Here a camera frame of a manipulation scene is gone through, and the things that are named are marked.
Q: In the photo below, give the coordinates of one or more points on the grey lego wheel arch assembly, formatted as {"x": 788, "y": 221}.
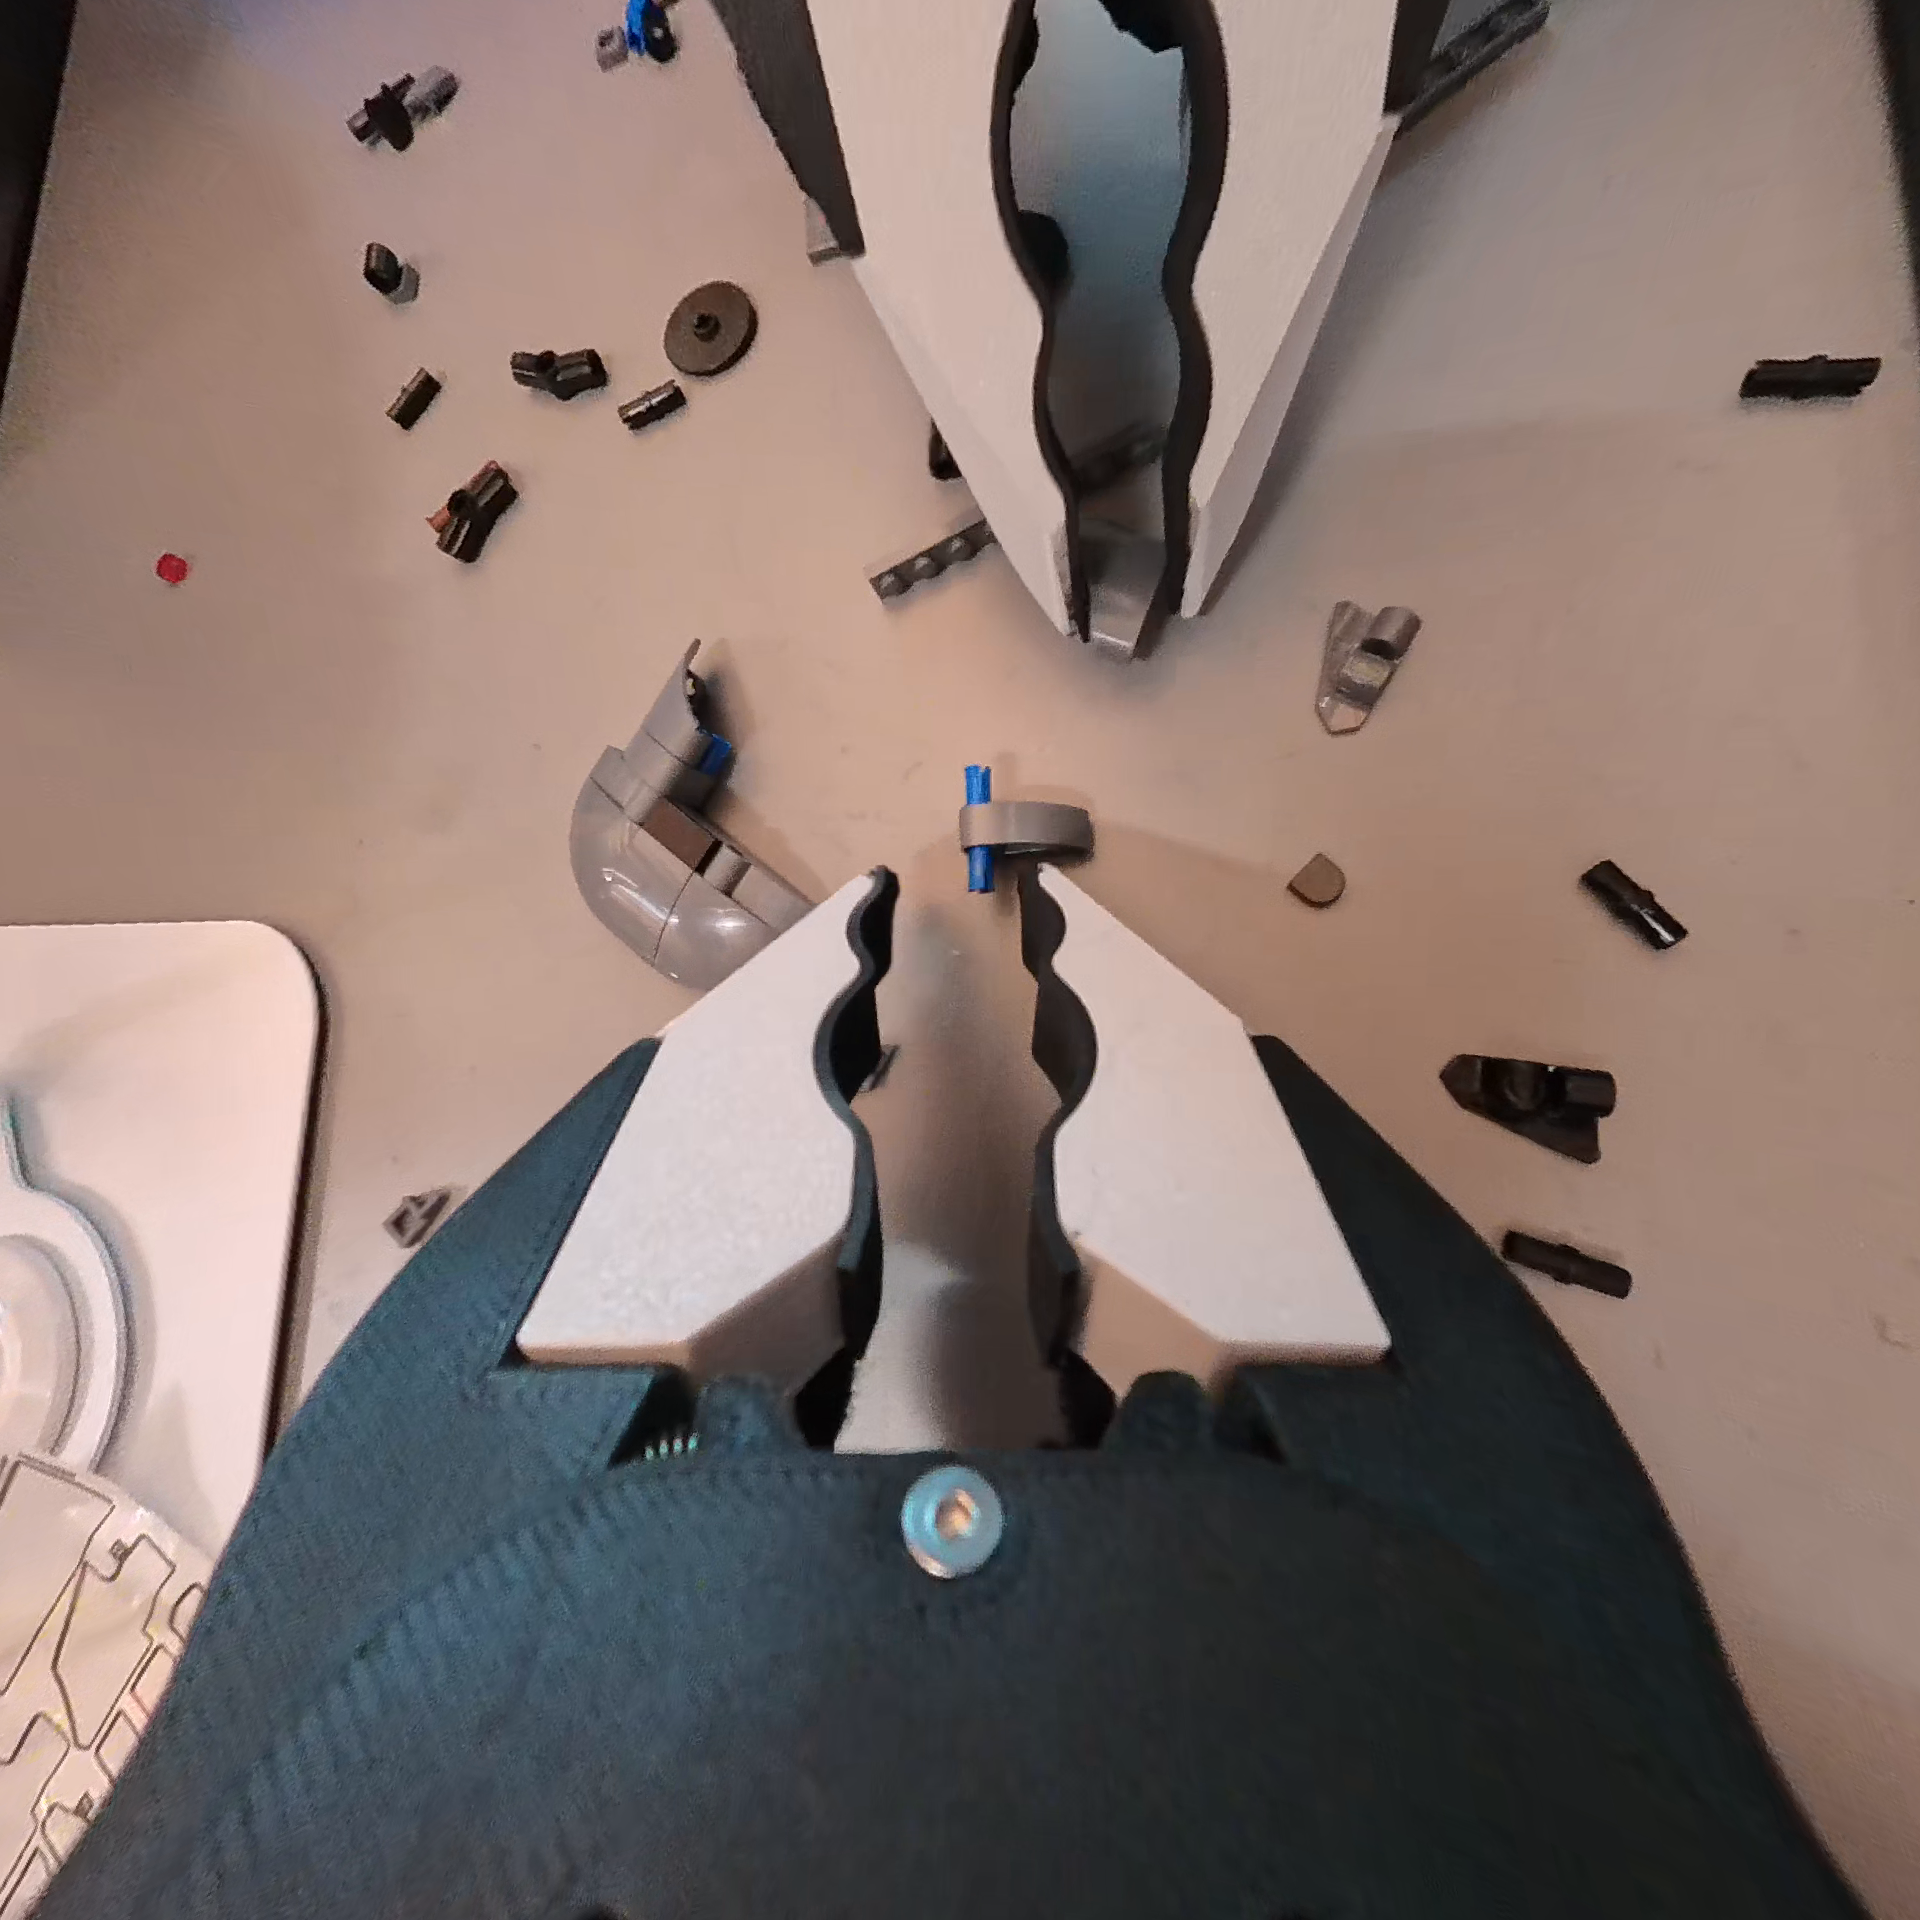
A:
{"x": 661, "y": 902}

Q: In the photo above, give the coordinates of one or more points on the black connector with grey pin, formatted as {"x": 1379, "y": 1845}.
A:
{"x": 404, "y": 108}

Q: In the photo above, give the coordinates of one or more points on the black wedge lego connector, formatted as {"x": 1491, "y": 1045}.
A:
{"x": 1529, "y": 1095}

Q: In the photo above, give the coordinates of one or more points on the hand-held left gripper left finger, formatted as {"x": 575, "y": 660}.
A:
{"x": 705, "y": 1185}

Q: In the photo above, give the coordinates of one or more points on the long black lego pin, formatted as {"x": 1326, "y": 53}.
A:
{"x": 1809, "y": 375}

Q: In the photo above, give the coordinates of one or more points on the small dark lego slope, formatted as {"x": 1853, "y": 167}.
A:
{"x": 1318, "y": 878}

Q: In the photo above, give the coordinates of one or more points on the black and grey lego slope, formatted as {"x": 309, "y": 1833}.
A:
{"x": 387, "y": 270}

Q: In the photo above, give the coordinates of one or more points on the lego sticker sheet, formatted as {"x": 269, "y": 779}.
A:
{"x": 76, "y": 1652}

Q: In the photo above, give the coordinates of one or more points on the small silver lego clip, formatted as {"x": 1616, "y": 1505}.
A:
{"x": 421, "y": 1213}

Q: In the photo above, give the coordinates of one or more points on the grey lego plate with holes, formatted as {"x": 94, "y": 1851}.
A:
{"x": 927, "y": 563}

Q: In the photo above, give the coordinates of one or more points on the black lego piece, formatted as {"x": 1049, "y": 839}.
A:
{"x": 942, "y": 451}

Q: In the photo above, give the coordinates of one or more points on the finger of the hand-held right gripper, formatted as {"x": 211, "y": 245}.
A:
{"x": 931, "y": 195}
{"x": 1307, "y": 181}

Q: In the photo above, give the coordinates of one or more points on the black and brown lego connector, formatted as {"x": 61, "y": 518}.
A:
{"x": 477, "y": 509}

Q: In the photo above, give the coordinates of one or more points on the grey piece with blue pin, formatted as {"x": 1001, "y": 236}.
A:
{"x": 1037, "y": 828}

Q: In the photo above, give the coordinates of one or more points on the black round lego disc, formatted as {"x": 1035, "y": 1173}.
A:
{"x": 709, "y": 325}

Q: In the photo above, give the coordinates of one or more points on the blue and grey lego piece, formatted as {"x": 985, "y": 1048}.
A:
{"x": 630, "y": 30}

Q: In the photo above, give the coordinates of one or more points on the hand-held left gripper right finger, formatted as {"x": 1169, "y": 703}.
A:
{"x": 1214, "y": 1200}

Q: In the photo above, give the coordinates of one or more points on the silver wedge lego bracket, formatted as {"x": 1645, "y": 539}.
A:
{"x": 1358, "y": 681}

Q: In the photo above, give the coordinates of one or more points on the white rounded base board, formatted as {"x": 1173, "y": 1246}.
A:
{"x": 224, "y": 1126}

